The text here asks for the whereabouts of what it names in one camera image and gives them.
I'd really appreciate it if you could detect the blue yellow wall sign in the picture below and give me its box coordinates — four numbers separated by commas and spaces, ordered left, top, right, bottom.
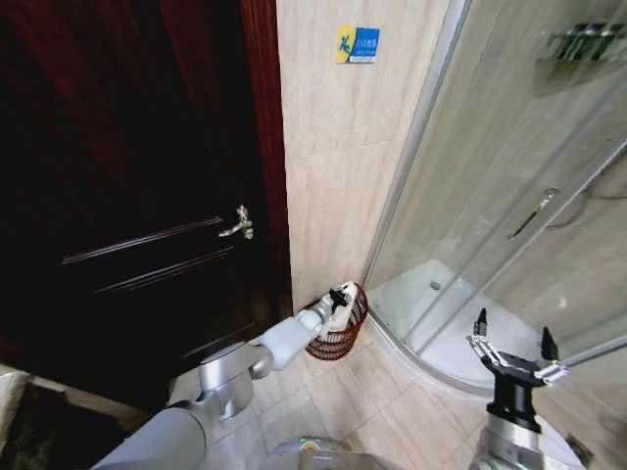
334, 24, 381, 66

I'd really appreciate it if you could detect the silver shower door handle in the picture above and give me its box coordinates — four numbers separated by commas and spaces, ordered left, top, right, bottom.
507, 187, 560, 242

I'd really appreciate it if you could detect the glass shower enclosure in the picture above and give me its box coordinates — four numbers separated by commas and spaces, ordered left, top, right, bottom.
361, 0, 627, 376

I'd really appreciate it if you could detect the dark shower hose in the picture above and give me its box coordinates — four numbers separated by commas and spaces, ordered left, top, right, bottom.
543, 188, 627, 230

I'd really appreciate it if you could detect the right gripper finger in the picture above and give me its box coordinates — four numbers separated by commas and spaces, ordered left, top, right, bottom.
466, 307, 501, 366
535, 326, 572, 386

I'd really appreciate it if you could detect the white robot front shell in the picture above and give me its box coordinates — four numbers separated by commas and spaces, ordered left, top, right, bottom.
270, 434, 396, 470

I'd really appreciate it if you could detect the square floor drain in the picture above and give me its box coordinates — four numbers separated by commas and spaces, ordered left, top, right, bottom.
567, 435, 597, 464

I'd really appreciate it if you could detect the white shower tray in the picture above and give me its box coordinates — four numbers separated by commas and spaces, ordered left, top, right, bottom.
365, 258, 567, 396

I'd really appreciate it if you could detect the white used towel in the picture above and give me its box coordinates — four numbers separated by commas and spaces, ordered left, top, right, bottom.
317, 279, 360, 335

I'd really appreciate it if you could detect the metal shower shelf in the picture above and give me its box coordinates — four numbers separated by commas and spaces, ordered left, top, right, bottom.
534, 23, 627, 98

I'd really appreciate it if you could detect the dark wooden door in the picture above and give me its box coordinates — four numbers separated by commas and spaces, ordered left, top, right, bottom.
0, 0, 276, 410

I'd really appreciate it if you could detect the dark red door frame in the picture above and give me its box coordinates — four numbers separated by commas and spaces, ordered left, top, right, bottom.
238, 0, 295, 322

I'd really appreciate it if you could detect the red-brown wire hamper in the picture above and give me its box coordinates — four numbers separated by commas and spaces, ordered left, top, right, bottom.
299, 282, 370, 363

